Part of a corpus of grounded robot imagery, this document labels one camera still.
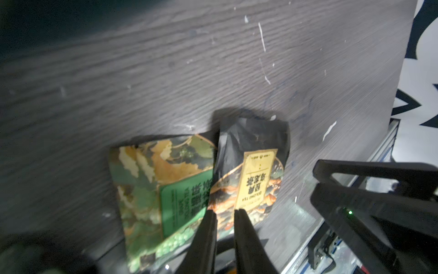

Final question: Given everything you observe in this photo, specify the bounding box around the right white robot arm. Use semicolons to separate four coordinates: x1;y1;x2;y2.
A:
310;160;438;274

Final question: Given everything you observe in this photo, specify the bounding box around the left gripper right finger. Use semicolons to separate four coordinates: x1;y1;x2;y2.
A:
234;209;278;274

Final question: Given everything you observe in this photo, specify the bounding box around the green label tea bag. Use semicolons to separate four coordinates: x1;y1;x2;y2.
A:
108;131;218;274

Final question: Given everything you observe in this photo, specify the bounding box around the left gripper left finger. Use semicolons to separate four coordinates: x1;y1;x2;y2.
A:
175;210;217;274

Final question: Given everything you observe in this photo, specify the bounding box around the cream label tea bag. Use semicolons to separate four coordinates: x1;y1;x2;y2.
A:
208;118;290;239

